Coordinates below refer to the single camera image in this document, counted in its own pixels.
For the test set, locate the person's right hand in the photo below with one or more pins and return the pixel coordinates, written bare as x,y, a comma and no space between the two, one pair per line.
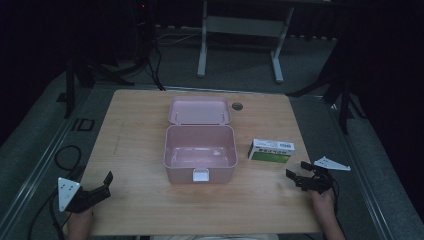
322,199

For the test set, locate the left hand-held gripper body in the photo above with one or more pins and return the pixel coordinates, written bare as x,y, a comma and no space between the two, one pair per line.
68,193

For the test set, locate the white and green medicine box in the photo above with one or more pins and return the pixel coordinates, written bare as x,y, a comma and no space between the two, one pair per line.
270,151

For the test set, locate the aluminium floor rail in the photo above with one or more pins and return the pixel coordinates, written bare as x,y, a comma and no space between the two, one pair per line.
40,170
363,173

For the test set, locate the pink plastic storage box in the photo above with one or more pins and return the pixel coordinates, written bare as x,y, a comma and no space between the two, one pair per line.
200,146

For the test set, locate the black metal stand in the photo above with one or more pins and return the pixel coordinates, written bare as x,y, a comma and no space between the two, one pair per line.
70,90
345,106

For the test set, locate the person's left hand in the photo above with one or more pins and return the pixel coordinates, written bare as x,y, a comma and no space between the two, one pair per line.
81,216

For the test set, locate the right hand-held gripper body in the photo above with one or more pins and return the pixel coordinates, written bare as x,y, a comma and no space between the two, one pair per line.
321,178

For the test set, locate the white metal desk frame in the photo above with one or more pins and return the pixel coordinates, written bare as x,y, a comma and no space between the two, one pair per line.
245,26

